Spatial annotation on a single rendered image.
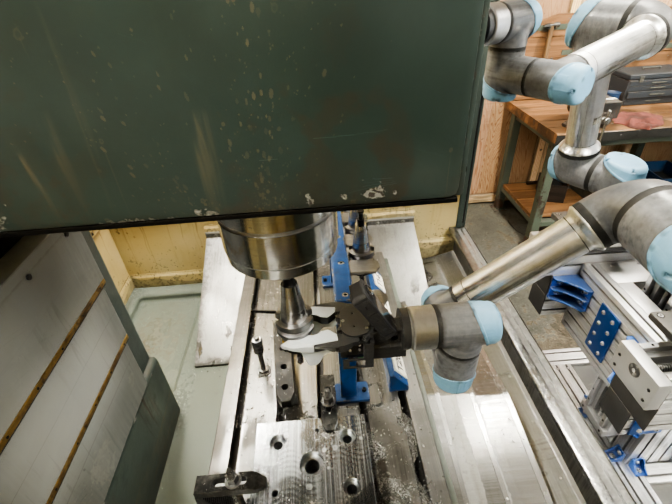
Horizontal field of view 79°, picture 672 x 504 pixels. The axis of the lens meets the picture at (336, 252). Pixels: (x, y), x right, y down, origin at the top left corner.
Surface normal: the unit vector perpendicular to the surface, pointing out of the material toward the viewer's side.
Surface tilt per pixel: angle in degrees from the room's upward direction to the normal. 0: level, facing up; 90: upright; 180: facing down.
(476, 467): 8
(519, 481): 8
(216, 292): 26
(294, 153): 90
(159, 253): 90
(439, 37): 90
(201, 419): 0
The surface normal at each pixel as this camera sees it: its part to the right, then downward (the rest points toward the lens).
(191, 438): -0.05, -0.81
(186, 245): 0.07, 0.58
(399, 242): -0.01, -0.50
